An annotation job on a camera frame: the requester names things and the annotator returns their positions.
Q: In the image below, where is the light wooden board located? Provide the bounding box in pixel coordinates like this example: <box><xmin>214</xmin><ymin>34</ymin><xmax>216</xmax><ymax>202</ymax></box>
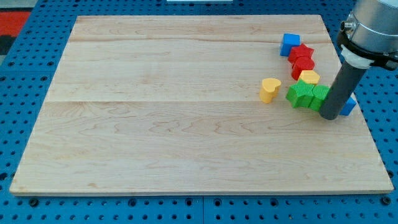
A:
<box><xmin>9</xmin><ymin>15</ymin><xmax>394</xmax><ymax>196</ymax></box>

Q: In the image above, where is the yellow pentagon block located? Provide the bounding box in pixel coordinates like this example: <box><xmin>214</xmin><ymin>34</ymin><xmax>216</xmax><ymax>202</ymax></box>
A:
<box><xmin>298</xmin><ymin>70</ymin><xmax>320</xmax><ymax>85</ymax></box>

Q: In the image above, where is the red star block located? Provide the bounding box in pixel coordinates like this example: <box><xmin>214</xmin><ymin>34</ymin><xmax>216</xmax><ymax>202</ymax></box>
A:
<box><xmin>288</xmin><ymin>44</ymin><xmax>315</xmax><ymax>64</ymax></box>

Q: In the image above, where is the yellow heart block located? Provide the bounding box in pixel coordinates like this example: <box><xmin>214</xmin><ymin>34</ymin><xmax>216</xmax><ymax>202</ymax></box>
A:
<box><xmin>259</xmin><ymin>78</ymin><xmax>282</xmax><ymax>103</ymax></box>

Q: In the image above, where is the red round block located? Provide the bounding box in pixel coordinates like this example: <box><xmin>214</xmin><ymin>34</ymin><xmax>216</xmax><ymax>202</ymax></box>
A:
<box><xmin>291</xmin><ymin>57</ymin><xmax>315</xmax><ymax>80</ymax></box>

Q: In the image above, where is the green star block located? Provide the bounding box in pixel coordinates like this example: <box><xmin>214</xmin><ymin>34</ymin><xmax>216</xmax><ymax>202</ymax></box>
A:
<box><xmin>285</xmin><ymin>80</ymin><xmax>315</xmax><ymax>108</ymax></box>

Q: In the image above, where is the blue triangle block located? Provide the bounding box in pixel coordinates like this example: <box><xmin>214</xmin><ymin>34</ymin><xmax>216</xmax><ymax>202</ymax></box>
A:
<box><xmin>339</xmin><ymin>97</ymin><xmax>357</xmax><ymax>116</ymax></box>

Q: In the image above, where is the green round block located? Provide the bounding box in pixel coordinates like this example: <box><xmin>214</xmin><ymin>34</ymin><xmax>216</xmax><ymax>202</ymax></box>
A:
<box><xmin>309</xmin><ymin>85</ymin><xmax>330</xmax><ymax>111</ymax></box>

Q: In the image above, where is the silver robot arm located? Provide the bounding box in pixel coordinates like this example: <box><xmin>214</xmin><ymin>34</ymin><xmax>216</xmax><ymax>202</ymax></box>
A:
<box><xmin>337</xmin><ymin>0</ymin><xmax>397</xmax><ymax>71</ymax></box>

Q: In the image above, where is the blue cube block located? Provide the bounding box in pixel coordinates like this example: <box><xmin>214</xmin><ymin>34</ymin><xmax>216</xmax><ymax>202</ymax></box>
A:
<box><xmin>279</xmin><ymin>33</ymin><xmax>300</xmax><ymax>57</ymax></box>

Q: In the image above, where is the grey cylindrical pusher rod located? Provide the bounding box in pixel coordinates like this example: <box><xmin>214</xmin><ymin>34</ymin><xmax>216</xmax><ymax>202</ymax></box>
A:
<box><xmin>319</xmin><ymin>61</ymin><xmax>366</xmax><ymax>120</ymax></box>

